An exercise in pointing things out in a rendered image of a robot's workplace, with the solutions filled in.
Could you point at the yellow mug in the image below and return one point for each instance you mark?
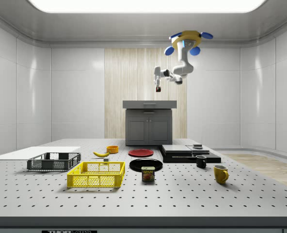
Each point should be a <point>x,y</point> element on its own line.
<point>219,176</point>

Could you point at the puzzle cube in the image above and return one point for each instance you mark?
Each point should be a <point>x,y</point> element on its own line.
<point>158,90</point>

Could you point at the red plate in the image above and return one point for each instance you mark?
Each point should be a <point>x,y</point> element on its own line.
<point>141,152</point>

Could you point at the black plate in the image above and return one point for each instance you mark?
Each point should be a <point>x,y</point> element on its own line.
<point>138,163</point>

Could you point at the black mug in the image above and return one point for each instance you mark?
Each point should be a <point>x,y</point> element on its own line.
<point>201,162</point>

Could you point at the flat-sided can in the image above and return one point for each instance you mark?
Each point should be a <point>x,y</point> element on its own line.
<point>148,174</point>

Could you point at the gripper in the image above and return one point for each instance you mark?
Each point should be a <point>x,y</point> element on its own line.
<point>157,81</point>

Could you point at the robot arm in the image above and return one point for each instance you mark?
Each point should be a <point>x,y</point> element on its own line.
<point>183,65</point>

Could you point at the dark grey basket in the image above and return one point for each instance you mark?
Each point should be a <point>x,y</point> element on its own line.
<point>51,165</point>

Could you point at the grey cube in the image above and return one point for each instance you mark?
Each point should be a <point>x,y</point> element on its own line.
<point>106,160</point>

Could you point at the white cabinet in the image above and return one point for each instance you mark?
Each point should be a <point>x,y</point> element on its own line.
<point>148,128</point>

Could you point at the yellow bowl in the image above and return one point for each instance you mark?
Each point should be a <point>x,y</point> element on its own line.
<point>112,150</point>

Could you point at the white drawer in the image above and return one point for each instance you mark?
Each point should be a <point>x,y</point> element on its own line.
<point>133,104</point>

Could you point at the banana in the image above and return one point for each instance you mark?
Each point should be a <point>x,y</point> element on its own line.
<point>101,154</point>

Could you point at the drone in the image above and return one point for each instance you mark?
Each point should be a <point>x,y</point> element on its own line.
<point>186,36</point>

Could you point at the yellow basket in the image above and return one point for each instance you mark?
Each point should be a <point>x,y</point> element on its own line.
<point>95,180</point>

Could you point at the white board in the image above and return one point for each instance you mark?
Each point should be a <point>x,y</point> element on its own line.
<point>24,153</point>

